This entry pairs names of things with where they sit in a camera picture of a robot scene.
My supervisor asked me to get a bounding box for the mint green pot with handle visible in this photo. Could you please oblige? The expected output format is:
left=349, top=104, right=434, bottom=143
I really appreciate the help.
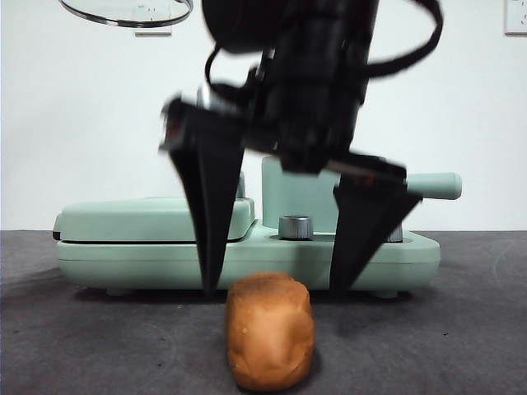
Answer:
left=261, top=156, right=462, bottom=231

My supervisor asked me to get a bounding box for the mint green grill cover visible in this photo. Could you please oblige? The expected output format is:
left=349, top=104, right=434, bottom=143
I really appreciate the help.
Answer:
left=53, top=196, right=256, bottom=243

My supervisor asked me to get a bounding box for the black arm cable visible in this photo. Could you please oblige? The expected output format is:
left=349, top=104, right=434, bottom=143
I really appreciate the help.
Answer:
left=203, top=44, right=248, bottom=91
left=366, top=0, right=445, bottom=79

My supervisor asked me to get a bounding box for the white wall socket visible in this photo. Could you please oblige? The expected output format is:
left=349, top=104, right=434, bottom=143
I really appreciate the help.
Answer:
left=504, top=0, right=527, bottom=36
left=133, top=0, right=172, bottom=37

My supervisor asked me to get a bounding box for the glass lid with green knob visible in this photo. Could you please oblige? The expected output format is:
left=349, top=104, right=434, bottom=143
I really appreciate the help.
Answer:
left=57, top=0, right=194, bottom=29

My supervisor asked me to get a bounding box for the mint green breakfast maker base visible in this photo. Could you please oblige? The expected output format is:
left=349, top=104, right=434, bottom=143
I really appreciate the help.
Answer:
left=55, top=220, right=441, bottom=298

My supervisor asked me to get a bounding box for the brown potato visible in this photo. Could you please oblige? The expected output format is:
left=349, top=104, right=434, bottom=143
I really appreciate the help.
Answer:
left=224, top=271, right=315, bottom=391

